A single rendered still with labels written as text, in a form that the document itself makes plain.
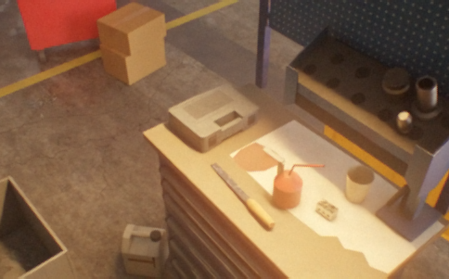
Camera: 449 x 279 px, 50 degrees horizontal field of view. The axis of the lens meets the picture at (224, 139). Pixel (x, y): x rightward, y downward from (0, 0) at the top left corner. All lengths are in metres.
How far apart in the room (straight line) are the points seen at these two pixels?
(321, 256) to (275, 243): 0.13
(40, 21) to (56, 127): 0.88
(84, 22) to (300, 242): 2.90
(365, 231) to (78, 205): 1.80
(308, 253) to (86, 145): 2.09
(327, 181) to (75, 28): 2.77
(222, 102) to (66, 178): 1.51
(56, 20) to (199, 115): 2.38
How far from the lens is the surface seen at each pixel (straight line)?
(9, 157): 3.26
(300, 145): 1.67
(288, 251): 1.37
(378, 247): 1.43
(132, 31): 3.46
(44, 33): 3.92
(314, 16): 1.58
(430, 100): 1.27
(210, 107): 1.69
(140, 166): 2.97
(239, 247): 1.48
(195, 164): 1.58
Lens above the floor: 2.05
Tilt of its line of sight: 41 degrees down
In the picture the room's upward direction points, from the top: straight up
